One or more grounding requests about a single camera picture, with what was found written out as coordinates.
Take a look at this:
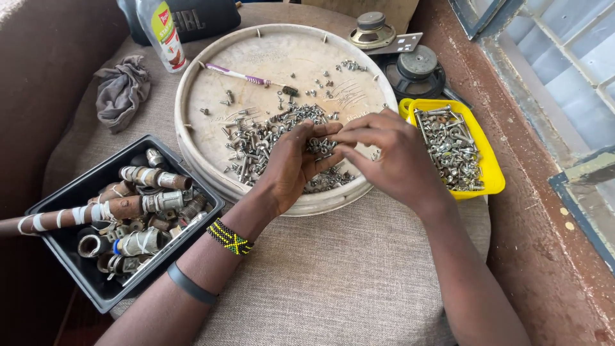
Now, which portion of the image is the cardboard box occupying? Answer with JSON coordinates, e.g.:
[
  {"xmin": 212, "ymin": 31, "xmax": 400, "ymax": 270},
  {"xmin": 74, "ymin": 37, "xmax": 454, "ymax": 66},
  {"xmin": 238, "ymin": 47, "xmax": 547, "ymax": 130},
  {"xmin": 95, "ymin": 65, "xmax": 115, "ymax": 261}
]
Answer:
[{"xmin": 302, "ymin": 0, "xmax": 420, "ymax": 35}]

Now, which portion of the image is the grey metal plate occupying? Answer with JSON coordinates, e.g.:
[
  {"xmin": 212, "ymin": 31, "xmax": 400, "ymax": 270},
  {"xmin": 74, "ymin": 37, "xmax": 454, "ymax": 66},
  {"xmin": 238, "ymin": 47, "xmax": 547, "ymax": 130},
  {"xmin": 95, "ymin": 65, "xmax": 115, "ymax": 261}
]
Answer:
[{"xmin": 366, "ymin": 32, "xmax": 424, "ymax": 55}]

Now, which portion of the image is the person's left hand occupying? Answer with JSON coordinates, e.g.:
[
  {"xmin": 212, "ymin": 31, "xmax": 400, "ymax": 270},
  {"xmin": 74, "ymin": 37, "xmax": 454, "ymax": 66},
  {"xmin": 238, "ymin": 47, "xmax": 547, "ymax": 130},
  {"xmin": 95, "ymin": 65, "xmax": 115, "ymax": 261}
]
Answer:
[{"xmin": 256, "ymin": 119, "xmax": 345, "ymax": 219}]

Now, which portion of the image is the pile of loose metal screws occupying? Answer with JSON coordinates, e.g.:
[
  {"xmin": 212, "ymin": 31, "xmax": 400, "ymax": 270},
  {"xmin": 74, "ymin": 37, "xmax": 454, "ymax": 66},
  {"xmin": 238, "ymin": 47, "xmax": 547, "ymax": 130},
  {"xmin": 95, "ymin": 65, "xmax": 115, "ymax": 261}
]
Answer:
[{"xmin": 200, "ymin": 59, "xmax": 389, "ymax": 194}]

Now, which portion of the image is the long rusty taped pipe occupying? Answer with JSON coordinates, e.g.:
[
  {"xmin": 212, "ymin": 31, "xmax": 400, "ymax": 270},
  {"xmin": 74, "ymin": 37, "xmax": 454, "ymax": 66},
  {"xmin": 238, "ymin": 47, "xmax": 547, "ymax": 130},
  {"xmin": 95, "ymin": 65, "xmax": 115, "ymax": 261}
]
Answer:
[{"xmin": 0, "ymin": 194, "xmax": 145, "ymax": 237}]

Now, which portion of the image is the grey rubber wristband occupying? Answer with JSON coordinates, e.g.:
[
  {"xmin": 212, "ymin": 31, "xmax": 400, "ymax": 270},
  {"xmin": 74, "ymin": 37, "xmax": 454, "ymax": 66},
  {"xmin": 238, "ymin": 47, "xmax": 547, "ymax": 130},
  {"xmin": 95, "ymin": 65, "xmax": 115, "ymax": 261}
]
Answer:
[{"xmin": 167, "ymin": 262, "xmax": 220, "ymax": 305}]

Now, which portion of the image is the grey crumpled rag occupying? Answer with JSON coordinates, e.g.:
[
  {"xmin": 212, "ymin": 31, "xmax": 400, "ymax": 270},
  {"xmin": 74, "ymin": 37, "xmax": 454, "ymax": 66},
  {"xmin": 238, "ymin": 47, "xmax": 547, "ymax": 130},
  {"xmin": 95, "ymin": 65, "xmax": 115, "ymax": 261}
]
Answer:
[{"xmin": 93, "ymin": 55, "xmax": 152, "ymax": 135}]

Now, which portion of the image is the brass speaker driver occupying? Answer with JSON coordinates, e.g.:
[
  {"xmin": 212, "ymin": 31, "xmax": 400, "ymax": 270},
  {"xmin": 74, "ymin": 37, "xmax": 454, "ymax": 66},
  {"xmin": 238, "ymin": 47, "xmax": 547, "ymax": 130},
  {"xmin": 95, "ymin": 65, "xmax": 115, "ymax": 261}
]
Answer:
[{"xmin": 348, "ymin": 12, "xmax": 397, "ymax": 50}]

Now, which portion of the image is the clear plastic bottle green label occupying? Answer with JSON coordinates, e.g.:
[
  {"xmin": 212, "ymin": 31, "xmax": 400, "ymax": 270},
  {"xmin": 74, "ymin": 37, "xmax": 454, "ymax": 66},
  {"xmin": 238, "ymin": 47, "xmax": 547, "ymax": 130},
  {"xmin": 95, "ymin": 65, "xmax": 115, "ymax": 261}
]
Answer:
[{"xmin": 135, "ymin": 0, "xmax": 188, "ymax": 74}]

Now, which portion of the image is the black speaker driver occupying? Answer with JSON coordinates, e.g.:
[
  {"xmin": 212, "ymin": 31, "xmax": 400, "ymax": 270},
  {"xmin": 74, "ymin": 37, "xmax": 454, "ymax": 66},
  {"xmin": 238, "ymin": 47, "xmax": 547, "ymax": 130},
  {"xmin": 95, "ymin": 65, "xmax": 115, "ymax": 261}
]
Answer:
[{"xmin": 383, "ymin": 45, "xmax": 447, "ymax": 101}]

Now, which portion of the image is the heap of metal pipe fittings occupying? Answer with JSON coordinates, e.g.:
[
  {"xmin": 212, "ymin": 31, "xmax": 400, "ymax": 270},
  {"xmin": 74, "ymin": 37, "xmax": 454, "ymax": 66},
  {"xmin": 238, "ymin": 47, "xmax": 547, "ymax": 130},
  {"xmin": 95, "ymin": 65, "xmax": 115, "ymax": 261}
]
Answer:
[{"xmin": 77, "ymin": 148, "xmax": 214, "ymax": 282}]

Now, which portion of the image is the yellow plastic tray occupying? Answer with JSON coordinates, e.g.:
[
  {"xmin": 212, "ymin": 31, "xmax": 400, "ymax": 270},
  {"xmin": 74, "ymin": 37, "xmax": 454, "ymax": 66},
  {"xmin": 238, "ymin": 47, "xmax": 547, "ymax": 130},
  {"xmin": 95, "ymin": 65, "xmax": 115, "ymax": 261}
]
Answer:
[{"xmin": 398, "ymin": 98, "xmax": 506, "ymax": 201}]

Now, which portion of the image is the grey fabric cushion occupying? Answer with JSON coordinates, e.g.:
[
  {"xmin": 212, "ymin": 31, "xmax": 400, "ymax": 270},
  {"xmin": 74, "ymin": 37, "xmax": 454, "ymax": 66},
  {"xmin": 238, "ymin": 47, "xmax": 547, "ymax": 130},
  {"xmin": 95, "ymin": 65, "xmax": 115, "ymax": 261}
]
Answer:
[{"xmin": 42, "ymin": 2, "xmax": 492, "ymax": 346}]

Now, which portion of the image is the black plastic tray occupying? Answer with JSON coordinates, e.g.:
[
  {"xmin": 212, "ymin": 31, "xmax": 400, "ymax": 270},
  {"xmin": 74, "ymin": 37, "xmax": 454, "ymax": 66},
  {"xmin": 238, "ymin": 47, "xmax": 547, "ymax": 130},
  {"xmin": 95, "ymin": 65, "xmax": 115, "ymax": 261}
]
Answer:
[{"xmin": 24, "ymin": 135, "xmax": 226, "ymax": 314}]

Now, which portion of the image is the black portable speaker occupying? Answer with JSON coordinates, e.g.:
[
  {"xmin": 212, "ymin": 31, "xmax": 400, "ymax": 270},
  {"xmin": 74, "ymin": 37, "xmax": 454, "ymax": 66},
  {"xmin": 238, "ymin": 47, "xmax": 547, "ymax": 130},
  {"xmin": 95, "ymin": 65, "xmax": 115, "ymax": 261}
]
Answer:
[{"xmin": 117, "ymin": 0, "xmax": 242, "ymax": 47}]

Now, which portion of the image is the heap of bolts and nuts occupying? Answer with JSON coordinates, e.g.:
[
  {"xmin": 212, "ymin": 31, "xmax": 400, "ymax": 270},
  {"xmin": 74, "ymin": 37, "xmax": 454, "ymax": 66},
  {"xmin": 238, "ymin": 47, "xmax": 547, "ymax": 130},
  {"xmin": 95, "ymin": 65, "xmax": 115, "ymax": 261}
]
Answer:
[{"xmin": 414, "ymin": 104, "xmax": 485, "ymax": 192}]

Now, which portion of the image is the window frame with glass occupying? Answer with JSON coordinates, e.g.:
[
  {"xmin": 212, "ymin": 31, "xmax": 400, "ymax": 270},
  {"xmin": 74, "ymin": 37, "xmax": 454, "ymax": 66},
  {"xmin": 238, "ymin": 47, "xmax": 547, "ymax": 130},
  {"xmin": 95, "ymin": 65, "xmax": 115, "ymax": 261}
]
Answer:
[{"xmin": 448, "ymin": 0, "xmax": 615, "ymax": 275}]

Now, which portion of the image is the beaded green yellow bracelet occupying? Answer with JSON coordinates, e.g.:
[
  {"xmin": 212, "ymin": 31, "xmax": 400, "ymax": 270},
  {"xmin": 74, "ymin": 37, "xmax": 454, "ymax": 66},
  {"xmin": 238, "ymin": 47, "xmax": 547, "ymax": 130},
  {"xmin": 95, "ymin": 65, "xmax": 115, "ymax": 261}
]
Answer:
[{"xmin": 206, "ymin": 218, "xmax": 255, "ymax": 256}]

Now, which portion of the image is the purple white toothbrush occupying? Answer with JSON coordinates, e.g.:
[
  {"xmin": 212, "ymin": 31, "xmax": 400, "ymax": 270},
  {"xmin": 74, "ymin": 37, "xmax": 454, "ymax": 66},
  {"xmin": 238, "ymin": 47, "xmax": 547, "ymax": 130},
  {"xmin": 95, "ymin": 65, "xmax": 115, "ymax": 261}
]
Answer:
[{"xmin": 205, "ymin": 62, "xmax": 299, "ymax": 96}]

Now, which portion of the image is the person's right hand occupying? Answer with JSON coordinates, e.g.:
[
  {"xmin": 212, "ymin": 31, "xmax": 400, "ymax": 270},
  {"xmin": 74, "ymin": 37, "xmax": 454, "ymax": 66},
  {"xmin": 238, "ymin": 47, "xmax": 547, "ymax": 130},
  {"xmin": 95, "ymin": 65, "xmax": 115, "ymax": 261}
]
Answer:
[{"xmin": 331, "ymin": 108, "xmax": 447, "ymax": 212}]

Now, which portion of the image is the handful of small screws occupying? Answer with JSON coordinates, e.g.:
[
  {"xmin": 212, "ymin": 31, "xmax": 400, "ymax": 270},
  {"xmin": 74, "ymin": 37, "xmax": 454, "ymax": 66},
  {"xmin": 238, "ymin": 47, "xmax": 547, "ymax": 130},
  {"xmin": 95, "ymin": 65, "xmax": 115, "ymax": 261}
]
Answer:
[{"xmin": 307, "ymin": 137, "xmax": 337, "ymax": 157}]

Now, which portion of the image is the round beige plastic lid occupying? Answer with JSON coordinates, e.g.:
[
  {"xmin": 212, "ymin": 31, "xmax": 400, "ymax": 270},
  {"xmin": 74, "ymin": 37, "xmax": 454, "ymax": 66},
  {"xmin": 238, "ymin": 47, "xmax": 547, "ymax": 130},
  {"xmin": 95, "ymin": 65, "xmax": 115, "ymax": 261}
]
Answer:
[{"xmin": 174, "ymin": 23, "xmax": 399, "ymax": 217}]

